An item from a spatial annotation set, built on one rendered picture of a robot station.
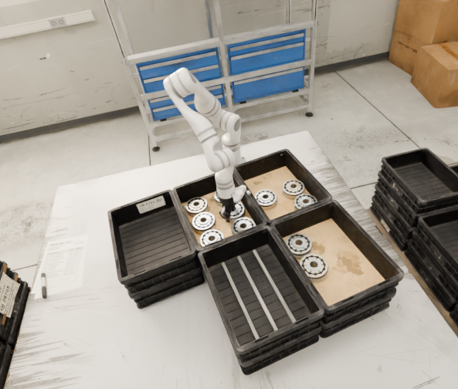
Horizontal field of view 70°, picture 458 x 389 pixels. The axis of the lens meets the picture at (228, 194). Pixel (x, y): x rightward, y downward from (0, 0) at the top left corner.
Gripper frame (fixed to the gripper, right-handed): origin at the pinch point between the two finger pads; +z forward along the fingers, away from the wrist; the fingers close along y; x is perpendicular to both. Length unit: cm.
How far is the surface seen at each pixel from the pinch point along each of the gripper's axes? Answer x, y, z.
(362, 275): 57, 10, 2
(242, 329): 23, 44, 3
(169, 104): -132, -143, 40
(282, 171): 11.9, -37.0, 2.2
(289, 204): 21.7, -16.4, 2.3
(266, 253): 20.7, 12.3, 2.6
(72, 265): -67, 40, 15
